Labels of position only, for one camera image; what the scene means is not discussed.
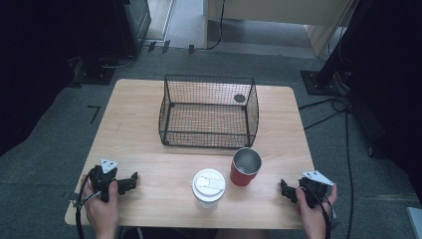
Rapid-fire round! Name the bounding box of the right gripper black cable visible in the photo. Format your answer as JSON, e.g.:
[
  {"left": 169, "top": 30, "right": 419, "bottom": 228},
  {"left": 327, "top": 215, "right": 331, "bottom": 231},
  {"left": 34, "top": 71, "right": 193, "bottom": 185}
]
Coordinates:
[{"left": 303, "top": 183, "right": 332, "bottom": 239}]

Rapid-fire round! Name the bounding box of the long black floor cable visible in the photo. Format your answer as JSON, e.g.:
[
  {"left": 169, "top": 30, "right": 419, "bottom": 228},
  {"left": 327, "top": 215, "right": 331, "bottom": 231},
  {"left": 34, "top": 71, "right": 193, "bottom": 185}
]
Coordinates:
[{"left": 343, "top": 108, "right": 354, "bottom": 239}]

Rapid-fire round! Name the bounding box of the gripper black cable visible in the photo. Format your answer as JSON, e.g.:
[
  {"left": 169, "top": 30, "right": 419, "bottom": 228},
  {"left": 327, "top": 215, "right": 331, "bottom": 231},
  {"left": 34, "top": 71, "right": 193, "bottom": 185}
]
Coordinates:
[
  {"left": 303, "top": 183, "right": 332, "bottom": 239},
  {"left": 75, "top": 167, "right": 103, "bottom": 239}
]

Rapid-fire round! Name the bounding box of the dark curtain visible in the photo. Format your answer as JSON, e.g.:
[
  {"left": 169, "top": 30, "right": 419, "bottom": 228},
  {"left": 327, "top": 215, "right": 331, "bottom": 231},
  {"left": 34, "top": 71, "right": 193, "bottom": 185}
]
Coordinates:
[
  {"left": 344, "top": 0, "right": 422, "bottom": 203},
  {"left": 0, "top": 0, "right": 128, "bottom": 157}
]

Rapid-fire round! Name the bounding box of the red metal cup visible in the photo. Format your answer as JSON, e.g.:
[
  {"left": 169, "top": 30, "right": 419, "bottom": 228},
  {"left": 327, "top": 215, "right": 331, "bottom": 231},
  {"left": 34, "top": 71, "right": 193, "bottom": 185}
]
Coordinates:
[{"left": 230, "top": 146, "right": 263, "bottom": 187}]

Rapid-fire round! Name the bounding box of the black stand base plate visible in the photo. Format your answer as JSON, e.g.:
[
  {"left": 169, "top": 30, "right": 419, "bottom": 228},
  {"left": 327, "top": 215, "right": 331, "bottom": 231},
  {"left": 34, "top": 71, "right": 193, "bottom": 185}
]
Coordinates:
[{"left": 300, "top": 70, "right": 350, "bottom": 97}]

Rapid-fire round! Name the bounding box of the person's left hand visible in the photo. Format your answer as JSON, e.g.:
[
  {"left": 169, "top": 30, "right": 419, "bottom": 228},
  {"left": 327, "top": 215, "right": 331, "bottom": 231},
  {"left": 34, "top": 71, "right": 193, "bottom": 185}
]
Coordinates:
[{"left": 81, "top": 173, "right": 121, "bottom": 234}]

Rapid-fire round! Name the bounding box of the white box corner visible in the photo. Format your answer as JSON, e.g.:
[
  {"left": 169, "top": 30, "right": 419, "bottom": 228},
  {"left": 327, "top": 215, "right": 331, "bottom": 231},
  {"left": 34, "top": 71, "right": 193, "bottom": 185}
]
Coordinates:
[{"left": 405, "top": 206, "right": 422, "bottom": 239}]

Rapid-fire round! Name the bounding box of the black wire mesh basket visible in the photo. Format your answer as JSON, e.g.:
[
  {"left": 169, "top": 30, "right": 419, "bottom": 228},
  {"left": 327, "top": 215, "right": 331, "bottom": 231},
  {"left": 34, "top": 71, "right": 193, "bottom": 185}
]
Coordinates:
[{"left": 158, "top": 74, "right": 260, "bottom": 149}]

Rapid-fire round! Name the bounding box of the black metal stand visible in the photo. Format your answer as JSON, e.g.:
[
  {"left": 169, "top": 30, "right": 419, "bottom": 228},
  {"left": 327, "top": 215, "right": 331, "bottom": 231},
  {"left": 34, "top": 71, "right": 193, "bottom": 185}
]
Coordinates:
[{"left": 315, "top": 0, "right": 371, "bottom": 88}]

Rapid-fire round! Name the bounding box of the white lidded paper cup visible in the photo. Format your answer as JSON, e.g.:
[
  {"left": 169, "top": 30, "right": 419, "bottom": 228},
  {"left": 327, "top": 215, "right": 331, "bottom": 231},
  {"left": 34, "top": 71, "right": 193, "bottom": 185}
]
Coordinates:
[{"left": 191, "top": 167, "right": 227, "bottom": 209}]

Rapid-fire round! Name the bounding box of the thin curved floor cable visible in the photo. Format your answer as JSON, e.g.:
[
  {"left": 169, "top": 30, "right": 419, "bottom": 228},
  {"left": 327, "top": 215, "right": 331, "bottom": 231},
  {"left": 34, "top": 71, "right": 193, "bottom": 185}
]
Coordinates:
[{"left": 100, "top": 49, "right": 147, "bottom": 70}]

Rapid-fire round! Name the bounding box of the grey tape piece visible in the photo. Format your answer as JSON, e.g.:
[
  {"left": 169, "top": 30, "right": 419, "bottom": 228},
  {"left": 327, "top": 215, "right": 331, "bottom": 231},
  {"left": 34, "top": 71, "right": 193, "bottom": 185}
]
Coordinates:
[{"left": 61, "top": 191, "right": 82, "bottom": 202}]

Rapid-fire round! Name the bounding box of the black hanging cable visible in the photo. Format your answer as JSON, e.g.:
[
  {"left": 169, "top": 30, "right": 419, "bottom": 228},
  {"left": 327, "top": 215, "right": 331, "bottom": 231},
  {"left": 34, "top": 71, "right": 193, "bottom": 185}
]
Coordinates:
[{"left": 206, "top": 0, "right": 227, "bottom": 52}]

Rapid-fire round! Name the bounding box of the black cabinet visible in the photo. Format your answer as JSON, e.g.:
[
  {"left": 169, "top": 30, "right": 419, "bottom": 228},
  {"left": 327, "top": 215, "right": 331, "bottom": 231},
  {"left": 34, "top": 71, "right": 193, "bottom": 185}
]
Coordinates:
[{"left": 112, "top": 0, "right": 152, "bottom": 58}]

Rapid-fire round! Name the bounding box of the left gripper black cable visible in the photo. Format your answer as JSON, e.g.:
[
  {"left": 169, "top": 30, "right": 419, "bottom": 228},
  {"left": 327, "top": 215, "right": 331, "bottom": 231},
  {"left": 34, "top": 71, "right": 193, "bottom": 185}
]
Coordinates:
[{"left": 75, "top": 167, "right": 103, "bottom": 239}]

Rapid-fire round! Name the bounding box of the black floor base plate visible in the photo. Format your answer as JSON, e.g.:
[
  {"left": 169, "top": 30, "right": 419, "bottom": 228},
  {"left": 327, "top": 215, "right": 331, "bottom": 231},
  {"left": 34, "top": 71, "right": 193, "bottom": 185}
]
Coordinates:
[{"left": 68, "top": 55, "right": 116, "bottom": 88}]

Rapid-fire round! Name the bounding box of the light wooden furniture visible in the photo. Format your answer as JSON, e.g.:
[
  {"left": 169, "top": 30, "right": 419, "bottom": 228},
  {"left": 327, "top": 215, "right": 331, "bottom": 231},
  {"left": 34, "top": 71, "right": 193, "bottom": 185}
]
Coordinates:
[{"left": 203, "top": 0, "right": 360, "bottom": 60}]

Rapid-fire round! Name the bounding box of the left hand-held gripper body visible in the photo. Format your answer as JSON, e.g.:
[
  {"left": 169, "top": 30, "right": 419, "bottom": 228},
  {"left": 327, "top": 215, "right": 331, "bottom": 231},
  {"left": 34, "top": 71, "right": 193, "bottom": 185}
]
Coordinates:
[{"left": 88, "top": 157, "right": 120, "bottom": 203}]

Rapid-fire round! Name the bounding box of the person's right hand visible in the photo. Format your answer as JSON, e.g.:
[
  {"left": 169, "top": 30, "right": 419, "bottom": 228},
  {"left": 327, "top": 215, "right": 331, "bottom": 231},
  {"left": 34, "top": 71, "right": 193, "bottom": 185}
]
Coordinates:
[{"left": 295, "top": 183, "right": 339, "bottom": 234}]

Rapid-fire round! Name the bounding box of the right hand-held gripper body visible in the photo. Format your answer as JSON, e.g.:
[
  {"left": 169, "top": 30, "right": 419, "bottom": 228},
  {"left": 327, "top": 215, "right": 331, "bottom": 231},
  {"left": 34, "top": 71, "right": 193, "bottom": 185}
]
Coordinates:
[{"left": 298, "top": 169, "right": 334, "bottom": 209}]

